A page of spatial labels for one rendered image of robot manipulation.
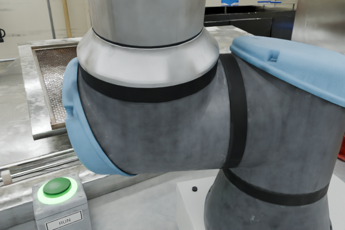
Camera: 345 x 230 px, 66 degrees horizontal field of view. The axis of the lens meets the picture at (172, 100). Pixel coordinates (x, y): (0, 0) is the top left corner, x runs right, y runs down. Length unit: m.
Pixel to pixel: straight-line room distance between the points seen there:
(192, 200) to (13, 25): 3.96
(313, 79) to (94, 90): 0.17
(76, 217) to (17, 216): 0.11
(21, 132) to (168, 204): 0.47
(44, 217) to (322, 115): 0.37
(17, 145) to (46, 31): 3.54
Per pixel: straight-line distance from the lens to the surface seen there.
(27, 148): 0.75
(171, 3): 0.17
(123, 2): 0.17
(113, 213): 0.51
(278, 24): 3.35
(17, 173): 0.61
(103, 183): 0.53
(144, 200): 0.52
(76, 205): 0.44
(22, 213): 0.53
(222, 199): 0.33
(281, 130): 0.24
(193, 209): 0.39
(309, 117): 0.25
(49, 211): 0.43
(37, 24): 4.22
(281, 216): 0.30
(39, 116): 0.71
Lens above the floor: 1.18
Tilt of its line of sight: 23 degrees down
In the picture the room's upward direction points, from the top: straight up
